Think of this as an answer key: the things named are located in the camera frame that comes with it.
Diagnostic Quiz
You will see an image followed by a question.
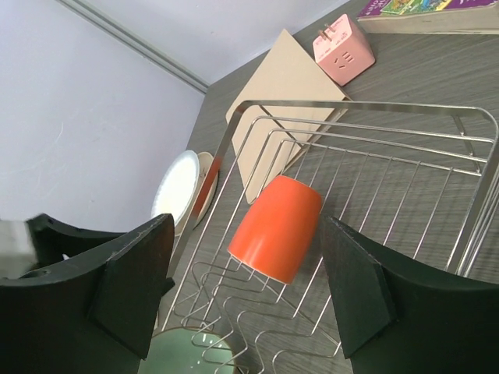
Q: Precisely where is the metal wire dish rack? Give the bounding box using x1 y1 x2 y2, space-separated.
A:
143 101 498 373

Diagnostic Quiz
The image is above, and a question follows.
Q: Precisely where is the mint green bowl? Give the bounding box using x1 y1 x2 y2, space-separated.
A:
138 327 239 373

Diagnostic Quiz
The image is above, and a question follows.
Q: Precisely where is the orange mug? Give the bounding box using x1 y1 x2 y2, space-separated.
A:
228 175 322 284

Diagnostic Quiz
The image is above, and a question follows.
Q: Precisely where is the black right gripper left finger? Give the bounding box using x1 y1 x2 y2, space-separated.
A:
1 214 175 373

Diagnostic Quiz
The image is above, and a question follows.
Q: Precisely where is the beige cutting board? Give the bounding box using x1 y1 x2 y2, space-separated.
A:
225 30 349 204

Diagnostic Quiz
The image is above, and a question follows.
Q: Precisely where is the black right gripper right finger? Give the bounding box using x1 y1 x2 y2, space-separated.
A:
319 216 498 373

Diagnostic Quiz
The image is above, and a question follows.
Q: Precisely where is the purple treehouse book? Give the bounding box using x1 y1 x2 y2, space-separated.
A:
357 0 498 35

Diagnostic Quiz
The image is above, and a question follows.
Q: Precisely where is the pink rimmed plate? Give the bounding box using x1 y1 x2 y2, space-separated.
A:
173 152 221 237

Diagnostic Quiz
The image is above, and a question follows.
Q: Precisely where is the white ceramic plate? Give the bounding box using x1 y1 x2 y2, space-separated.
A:
150 150 200 225

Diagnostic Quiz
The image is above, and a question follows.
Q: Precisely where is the pink cube power adapter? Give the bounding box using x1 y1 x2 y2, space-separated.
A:
313 14 376 86

